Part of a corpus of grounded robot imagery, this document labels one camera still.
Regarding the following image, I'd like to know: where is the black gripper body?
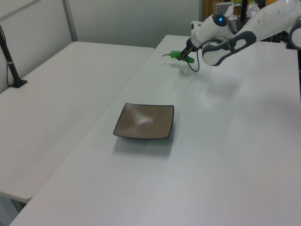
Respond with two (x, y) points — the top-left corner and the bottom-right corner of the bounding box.
(185, 39), (200, 52)

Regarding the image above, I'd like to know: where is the green chili pepper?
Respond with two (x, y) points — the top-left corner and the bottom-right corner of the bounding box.
(162, 50), (196, 64)

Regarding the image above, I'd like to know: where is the square brown ceramic plate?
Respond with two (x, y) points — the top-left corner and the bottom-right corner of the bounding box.
(113, 102), (175, 140)

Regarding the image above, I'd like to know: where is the yellow background panel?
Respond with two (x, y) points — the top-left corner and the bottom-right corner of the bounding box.
(202, 0), (214, 21)

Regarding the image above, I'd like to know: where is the white perforated box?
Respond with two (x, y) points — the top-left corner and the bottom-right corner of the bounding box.
(214, 2), (232, 16)

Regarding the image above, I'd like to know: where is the thin black background pole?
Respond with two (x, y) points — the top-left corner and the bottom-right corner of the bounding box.
(240, 0), (248, 24)

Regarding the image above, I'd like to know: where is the black pole with base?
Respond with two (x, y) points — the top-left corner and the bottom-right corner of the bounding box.
(0, 24), (28, 89)

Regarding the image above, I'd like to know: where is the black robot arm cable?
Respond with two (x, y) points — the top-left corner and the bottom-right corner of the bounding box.
(187, 39), (227, 73)

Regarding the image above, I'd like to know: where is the grey partition frame post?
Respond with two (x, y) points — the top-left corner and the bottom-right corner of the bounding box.
(62, 0), (79, 44)

